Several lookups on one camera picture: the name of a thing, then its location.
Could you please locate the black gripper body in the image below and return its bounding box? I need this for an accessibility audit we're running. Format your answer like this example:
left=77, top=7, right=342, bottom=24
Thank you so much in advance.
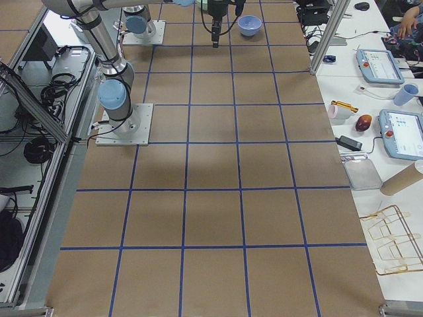
left=200, top=0, right=239, bottom=20

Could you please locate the blue bowl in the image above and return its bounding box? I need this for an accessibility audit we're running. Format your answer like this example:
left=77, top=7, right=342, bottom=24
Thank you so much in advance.
left=237, top=15, right=262, bottom=37

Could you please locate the person hand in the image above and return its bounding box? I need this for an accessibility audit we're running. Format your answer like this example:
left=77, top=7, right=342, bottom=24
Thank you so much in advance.
left=397, top=6, right=420, bottom=39

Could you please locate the black electronics pile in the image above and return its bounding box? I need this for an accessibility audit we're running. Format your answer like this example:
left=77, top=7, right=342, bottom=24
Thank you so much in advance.
left=295, top=0, right=332, bottom=26

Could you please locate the small blue black device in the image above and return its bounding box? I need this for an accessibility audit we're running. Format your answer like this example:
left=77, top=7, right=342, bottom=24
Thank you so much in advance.
left=323, top=55, right=336, bottom=64

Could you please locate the black computer mouse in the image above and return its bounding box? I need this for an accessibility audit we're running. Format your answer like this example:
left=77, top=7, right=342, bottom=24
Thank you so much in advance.
left=354, top=1, right=370, bottom=11

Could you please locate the pink cup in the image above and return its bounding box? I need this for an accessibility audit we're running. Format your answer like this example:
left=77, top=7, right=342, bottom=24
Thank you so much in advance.
left=328, top=104, right=354, bottom=120

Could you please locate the gold metal tool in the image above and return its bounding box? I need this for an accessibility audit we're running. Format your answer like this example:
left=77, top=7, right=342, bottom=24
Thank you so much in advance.
left=331, top=100, right=359, bottom=113

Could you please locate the upper teach pendant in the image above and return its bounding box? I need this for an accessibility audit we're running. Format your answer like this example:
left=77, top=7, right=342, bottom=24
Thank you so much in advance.
left=356, top=49, right=404, bottom=85

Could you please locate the teach pendant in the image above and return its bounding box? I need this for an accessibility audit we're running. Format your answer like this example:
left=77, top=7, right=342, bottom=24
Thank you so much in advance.
left=356, top=49, right=404, bottom=85
left=378, top=109, right=422, bottom=160

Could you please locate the red mango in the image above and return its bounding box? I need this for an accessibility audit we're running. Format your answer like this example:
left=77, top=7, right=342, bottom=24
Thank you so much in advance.
left=355, top=114, right=372, bottom=131

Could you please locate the black box left shelf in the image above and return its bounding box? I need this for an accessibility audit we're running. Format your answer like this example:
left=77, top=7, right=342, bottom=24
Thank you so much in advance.
left=22, top=24, right=58, bottom=69

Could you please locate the black power adapter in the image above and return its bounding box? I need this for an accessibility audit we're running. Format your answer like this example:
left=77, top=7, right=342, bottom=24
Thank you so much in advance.
left=335, top=135, right=362, bottom=151

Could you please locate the light blue plastic cup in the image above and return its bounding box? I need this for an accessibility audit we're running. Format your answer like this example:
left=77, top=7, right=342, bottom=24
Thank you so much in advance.
left=393, top=83, right=419, bottom=106

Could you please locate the lower teach pendant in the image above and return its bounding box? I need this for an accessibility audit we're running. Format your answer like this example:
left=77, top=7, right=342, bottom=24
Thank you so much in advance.
left=378, top=109, right=422, bottom=160

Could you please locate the cardboard tube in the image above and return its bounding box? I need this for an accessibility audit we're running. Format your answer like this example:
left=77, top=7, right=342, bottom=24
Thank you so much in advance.
left=380, top=160, right=422, bottom=196

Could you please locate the black bag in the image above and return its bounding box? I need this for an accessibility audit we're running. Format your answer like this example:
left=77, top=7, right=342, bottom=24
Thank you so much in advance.
left=0, top=210, right=24, bottom=272

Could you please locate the aluminium frame post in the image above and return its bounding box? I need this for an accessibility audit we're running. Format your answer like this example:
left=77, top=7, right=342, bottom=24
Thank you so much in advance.
left=309, top=0, right=350, bottom=75

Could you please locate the black cable bundle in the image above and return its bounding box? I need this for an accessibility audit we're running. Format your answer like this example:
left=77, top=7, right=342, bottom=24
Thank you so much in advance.
left=40, top=73, right=80, bottom=116

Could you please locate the black cable coil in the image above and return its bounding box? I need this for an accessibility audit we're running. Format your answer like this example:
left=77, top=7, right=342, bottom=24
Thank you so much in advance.
left=23, top=135, right=56, bottom=165

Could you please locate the gold wire rack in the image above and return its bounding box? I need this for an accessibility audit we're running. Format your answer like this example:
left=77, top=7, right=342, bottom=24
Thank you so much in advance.
left=360, top=205, right=422, bottom=276

